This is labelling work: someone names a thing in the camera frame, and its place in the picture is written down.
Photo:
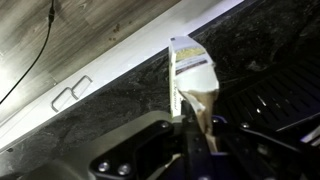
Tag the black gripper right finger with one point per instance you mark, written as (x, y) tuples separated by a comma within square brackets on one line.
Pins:
[(266, 156)]

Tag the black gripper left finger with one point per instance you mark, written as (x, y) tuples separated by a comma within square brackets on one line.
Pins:
[(156, 150)]

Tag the white couscous box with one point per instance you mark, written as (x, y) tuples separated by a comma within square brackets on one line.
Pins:
[(195, 76)]

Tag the black dish rack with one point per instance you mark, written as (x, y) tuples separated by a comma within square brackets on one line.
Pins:
[(276, 96)]

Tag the white lower cabinet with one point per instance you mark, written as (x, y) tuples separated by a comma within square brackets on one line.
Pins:
[(133, 53)]

